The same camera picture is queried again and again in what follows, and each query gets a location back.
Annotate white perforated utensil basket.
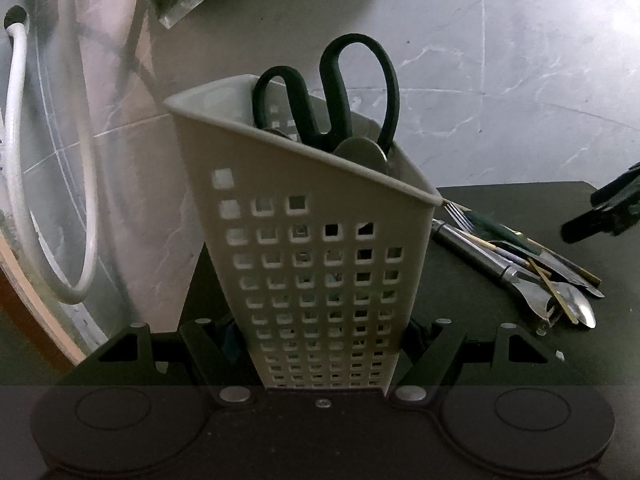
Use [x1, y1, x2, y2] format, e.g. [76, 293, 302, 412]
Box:
[163, 74, 445, 391]

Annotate wooden door frame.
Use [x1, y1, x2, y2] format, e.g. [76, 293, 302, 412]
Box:
[0, 210, 88, 367]

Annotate dark green cabinet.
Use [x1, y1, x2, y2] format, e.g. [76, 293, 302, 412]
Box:
[0, 310, 76, 387]

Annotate wooden chopstick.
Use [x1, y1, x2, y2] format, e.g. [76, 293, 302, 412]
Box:
[460, 230, 553, 276]
[529, 259, 581, 323]

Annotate white hose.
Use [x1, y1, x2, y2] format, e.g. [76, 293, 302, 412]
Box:
[0, 0, 101, 306]

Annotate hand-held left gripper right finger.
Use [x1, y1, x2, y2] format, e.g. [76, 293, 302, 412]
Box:
[389, 318, 586, 406]

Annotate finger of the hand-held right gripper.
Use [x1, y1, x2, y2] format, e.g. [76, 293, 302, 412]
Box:
[560, 162, 640, 244]

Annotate green handled knife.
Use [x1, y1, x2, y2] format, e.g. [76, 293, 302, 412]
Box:
[467, 210, 606, 298]

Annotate large metal spoon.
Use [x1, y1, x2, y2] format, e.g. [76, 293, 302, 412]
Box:
[500, 242, 597, 330]

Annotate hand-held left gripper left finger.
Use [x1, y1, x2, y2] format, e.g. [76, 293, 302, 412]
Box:
[70, 312, 263, 406]

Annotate metal handled peeler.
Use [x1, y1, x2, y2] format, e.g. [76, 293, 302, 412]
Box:
[431, 219, 561, 328]

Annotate dark green scissors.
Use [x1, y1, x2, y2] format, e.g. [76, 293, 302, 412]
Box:
[251, 33, 401, 153]

